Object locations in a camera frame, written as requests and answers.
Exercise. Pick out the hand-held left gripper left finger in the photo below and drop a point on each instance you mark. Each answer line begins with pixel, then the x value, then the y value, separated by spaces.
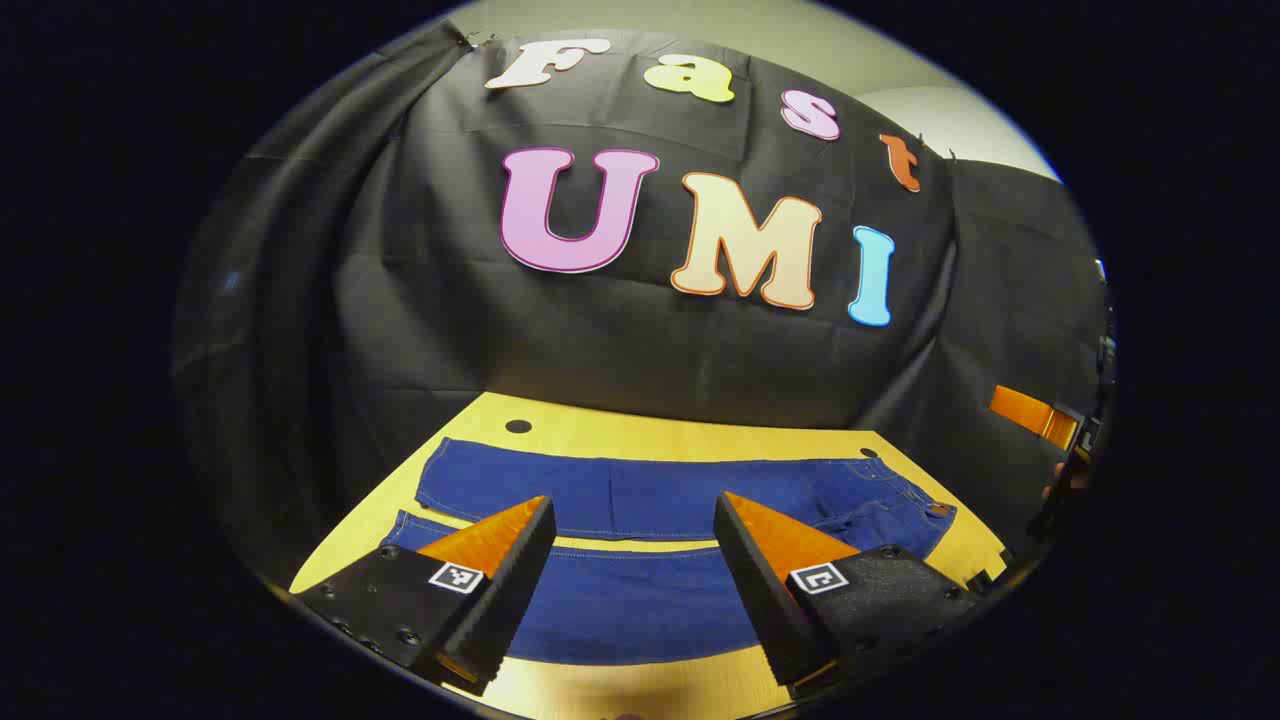
pixel 510 590

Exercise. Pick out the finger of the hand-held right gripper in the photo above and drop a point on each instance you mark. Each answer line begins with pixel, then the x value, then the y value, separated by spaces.
pixel 1030 412

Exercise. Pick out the black backdrop cloth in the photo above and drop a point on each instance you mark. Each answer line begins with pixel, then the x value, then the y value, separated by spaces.
pixel 420 330

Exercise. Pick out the blue denim jeans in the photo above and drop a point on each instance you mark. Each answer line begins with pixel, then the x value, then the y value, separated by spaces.
pixel 640 495

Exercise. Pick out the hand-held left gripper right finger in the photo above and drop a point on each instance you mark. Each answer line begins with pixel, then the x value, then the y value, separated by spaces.
pixel 765 600

